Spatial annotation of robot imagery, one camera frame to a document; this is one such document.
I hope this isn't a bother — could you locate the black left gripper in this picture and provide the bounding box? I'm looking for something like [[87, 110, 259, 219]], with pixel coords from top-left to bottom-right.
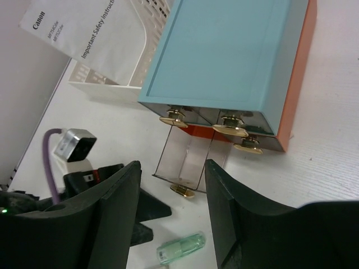
[[1, 164, 172, 247]]

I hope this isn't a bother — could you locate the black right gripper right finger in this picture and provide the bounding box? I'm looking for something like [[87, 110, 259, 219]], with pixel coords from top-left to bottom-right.
[[205, 160, 358, 268]]

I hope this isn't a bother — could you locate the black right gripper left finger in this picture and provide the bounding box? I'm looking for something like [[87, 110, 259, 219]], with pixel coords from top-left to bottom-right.
[[1, 161, 141, 268]]

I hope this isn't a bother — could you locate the clear drawer gold handle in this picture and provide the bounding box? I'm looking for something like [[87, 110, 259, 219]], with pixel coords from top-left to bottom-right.
[[210, 109, 274, 138]]

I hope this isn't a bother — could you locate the white spiral notebook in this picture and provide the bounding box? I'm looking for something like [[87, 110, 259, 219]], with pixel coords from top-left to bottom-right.
[[18, 0, 149, 86]]

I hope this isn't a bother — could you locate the green highlighter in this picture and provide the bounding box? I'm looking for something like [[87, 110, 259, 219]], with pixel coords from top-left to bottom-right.
[[157, 231, 206, 265]]

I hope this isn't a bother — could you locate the blue drawer box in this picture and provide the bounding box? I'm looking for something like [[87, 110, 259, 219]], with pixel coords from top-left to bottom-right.
[[139, 1, 312, 135]]

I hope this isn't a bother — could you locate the white plastic file organizer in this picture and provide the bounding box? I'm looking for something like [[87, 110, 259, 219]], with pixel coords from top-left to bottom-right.
[[68, 1, 174, 102]]

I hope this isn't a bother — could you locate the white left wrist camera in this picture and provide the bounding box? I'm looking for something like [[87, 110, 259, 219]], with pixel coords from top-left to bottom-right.
[[52, 128, 97, 175]]

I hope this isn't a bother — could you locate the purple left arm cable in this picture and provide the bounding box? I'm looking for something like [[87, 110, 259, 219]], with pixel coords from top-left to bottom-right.
[[41, 128, 63, 205]]

